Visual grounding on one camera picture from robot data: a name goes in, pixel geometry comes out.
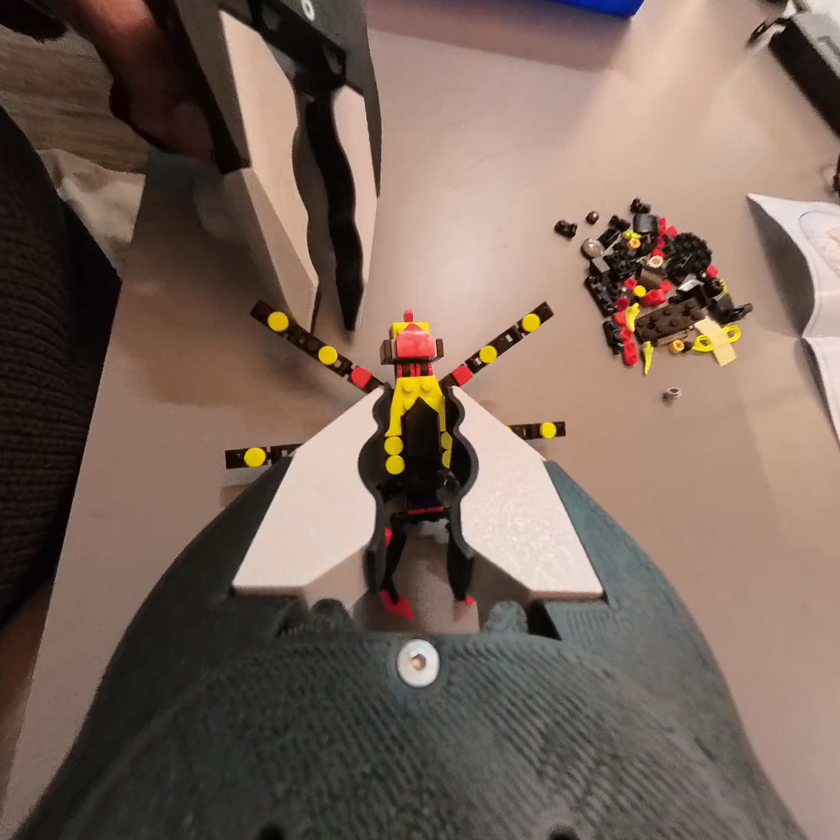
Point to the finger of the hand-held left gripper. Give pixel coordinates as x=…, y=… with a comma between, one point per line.
x=367, y=170
x=269, y=164

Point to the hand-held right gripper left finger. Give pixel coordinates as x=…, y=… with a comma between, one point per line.
x=315, y=525

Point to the grey dome lego piece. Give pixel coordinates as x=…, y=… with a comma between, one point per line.
x=592, y=247

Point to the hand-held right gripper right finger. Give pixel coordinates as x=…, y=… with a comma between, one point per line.
x=525, y=525

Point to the black yellow red lego model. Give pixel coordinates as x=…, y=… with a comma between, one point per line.
x=410, y=344

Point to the instruction booklet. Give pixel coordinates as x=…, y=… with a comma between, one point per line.
x=787, y=249

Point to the pile of loose lego pieces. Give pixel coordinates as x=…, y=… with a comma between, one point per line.
x=663, y=289

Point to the black clip lego piece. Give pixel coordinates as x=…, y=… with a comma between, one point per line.
x=565, y=228

